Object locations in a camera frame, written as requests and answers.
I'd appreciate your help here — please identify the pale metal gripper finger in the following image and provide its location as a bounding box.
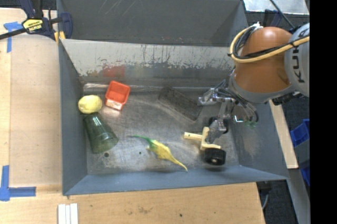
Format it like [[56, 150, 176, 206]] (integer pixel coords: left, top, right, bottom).
[[218, 119, 229, 135], [206, 121, 221, 144]]

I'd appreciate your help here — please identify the wooden axle with black wheels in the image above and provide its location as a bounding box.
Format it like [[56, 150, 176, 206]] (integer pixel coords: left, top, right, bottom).
[[183, 116, 230, 166]]

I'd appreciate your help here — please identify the dark grey flat block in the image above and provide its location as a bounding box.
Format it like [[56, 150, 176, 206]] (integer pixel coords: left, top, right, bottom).
[[157, 86, 203, 121]]

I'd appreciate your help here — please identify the grey metal bin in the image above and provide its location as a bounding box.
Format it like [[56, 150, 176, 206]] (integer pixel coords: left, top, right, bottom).
[[55, 0, 291, 196]]

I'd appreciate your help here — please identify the yellow and green toy dinosaur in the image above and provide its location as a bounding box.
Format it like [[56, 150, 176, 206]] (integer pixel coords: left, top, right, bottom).
[[131, 134, 189, 172]]

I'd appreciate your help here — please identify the orange plastic box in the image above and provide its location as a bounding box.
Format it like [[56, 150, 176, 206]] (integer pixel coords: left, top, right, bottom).
[[104, 80, 131, 111]]

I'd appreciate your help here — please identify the green glass cup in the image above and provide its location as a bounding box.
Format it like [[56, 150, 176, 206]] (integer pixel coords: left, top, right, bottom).
[[83, 113, 119, 155]]

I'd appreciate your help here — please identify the yellow toy lemon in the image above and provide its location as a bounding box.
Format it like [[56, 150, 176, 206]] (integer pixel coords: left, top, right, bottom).
[[77, 94, 103, 115]]

